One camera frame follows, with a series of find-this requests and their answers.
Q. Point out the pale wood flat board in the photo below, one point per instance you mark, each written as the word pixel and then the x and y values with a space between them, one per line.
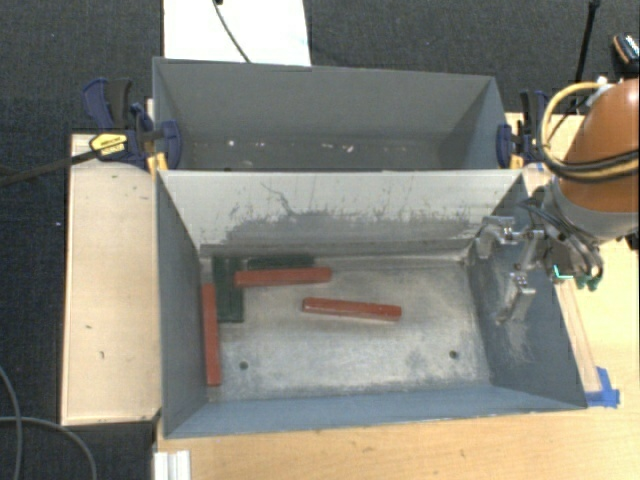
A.
pixel 110 288

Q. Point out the red-brown flat block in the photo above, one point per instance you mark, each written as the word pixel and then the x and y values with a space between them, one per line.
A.
pixel 350 309
pixel 211 338
pixel 282 276

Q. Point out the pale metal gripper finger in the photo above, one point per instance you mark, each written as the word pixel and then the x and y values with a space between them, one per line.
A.
pixel 517 300
pixel 492 235

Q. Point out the grey metal bin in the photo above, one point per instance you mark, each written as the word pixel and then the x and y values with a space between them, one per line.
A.
pixel 350 358

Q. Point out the dark green flat block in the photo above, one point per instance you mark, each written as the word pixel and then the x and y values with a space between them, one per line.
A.
pixel 280 262
pixel 228 293

